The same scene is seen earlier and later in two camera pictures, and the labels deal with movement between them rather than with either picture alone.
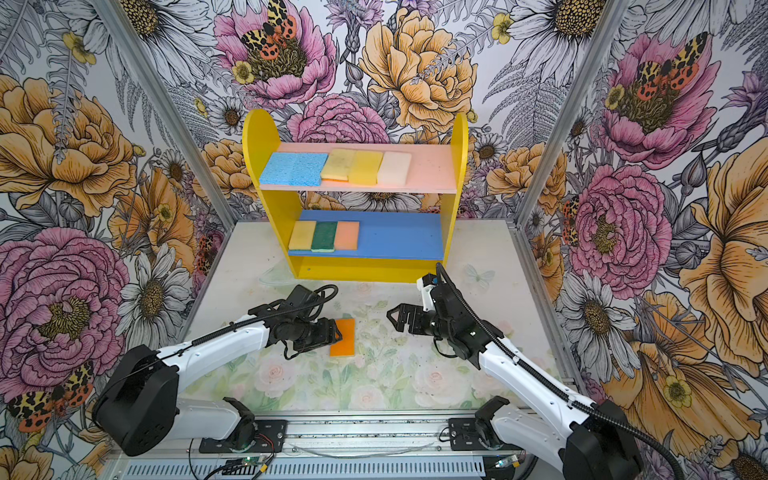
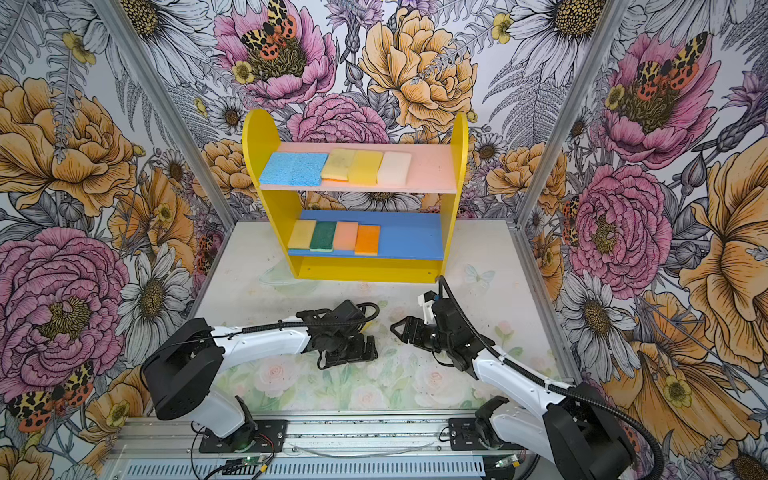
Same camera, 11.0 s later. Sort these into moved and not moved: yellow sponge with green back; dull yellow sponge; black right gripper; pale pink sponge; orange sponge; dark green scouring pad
Moved: black right gripper; orange sponge
Not moved: yellow sponge with green back; dull yellow sponge; dark green scouring pad; pale pink sponge
